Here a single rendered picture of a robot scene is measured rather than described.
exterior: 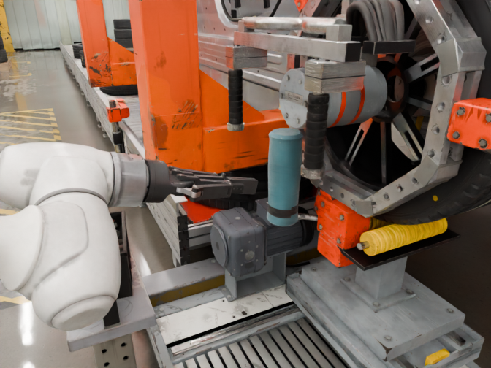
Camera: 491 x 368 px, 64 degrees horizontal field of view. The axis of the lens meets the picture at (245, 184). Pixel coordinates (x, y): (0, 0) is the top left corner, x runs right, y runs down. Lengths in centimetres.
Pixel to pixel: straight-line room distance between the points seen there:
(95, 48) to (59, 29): 1054
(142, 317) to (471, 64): 77
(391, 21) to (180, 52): 66
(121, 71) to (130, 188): 252
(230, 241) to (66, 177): 72
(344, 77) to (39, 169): 48
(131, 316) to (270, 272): 80
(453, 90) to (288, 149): 41
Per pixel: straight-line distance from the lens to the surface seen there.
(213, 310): 142
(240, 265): 126
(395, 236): 102
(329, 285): 131
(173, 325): 139
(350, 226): 102
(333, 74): 67
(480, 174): 85
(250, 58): 97
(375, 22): 72
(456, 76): 76
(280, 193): 104
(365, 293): 129
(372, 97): 91
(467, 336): 140
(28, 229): 51
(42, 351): 155
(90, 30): 309
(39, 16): 1361
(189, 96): 122
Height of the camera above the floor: 102
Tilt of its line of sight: 24 degrees down
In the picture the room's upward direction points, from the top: straight up
